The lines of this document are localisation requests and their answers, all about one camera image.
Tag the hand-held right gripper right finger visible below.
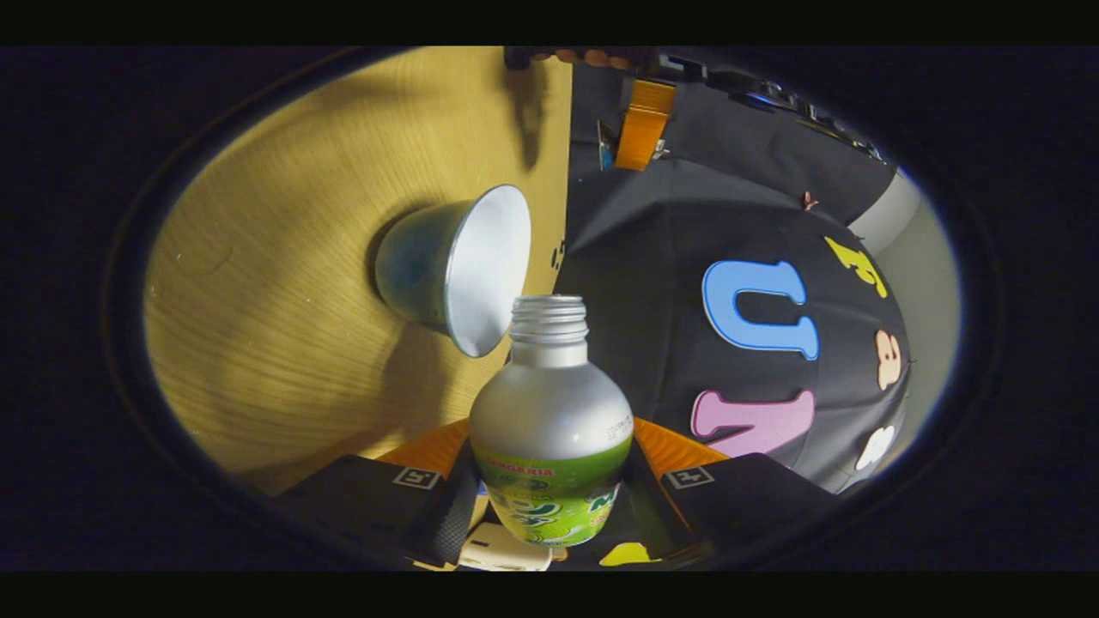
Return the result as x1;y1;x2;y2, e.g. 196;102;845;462
622;416;838;567

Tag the black backdrop cloth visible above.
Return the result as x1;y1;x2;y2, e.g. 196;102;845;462
554;60;913;572

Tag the teal teacup white inside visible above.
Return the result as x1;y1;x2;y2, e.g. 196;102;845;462
373;185;533;359

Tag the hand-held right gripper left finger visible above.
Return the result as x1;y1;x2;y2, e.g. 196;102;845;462
283;418;482;569

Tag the white toaster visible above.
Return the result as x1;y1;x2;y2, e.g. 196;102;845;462
458;522;553;572

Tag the silver green water bottle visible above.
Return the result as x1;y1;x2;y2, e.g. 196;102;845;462
469;295;635;548

